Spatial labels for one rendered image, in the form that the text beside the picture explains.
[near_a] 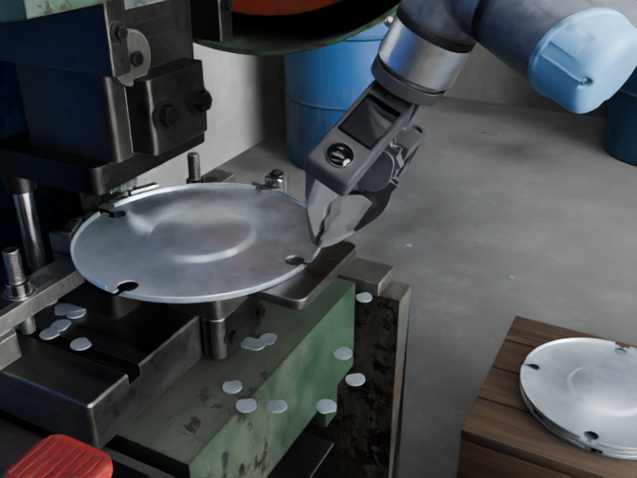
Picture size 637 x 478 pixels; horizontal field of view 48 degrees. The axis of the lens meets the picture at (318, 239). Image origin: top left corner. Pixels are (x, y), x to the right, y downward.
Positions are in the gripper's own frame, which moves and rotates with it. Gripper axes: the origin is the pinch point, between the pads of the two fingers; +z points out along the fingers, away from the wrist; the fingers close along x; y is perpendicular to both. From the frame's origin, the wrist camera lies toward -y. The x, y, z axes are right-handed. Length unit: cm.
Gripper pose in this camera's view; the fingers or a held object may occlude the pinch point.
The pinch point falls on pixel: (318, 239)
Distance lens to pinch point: 74.6
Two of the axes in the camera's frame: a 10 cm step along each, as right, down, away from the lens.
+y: 4.3, -4.2, 8.0
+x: -8.2, -5.5, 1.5
